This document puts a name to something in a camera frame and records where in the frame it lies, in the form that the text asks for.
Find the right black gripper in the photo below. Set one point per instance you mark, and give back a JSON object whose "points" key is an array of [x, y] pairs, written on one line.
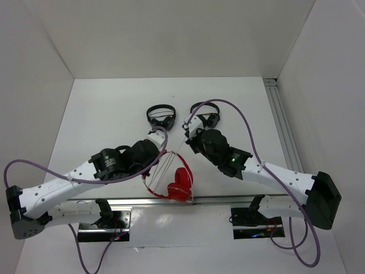
{"points": [[191, 141]]}

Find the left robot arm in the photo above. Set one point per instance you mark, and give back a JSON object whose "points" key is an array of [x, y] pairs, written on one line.
{"points": [[34, 209]]}

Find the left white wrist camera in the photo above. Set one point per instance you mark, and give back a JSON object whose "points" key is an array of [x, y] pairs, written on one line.
{"points": [[159, 137]]}

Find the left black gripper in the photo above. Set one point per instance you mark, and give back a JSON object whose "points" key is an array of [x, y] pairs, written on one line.
{"points": [[152, 160]]}

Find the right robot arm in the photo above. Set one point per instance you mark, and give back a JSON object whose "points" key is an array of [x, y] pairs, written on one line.
{"points": [[313, 196]]}

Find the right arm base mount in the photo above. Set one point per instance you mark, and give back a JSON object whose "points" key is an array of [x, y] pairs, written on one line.
{"points": [[253, 225]]}

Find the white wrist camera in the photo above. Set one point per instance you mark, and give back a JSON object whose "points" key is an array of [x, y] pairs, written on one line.
{"points": [[192, 125], [159, 137]]}

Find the red over-ear headphones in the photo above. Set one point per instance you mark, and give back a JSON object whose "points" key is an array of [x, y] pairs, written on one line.
{"points": [[181, 189]]}

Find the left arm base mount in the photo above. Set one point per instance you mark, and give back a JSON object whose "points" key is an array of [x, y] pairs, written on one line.
{"points": [[117, 228]]}

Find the black headphones left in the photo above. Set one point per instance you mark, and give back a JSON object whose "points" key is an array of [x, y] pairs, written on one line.
{"points": [[162, 115]]}

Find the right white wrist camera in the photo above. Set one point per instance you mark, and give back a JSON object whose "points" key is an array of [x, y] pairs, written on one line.
{"points": [[192, 125]]}

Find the black headphones right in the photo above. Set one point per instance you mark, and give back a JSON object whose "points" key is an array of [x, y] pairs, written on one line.
{"points": [[208, 119]]}

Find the aluminium table edge rail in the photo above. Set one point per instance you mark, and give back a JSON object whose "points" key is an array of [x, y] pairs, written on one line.
{"points": [[239, 201]]}

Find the aluminium side rail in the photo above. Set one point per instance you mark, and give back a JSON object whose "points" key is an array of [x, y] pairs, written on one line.
{"points": [[288, 144]]}

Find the black headphones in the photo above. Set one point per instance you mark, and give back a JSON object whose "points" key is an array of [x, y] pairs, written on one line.
{"points": [[208, 119], [162, 115]]}

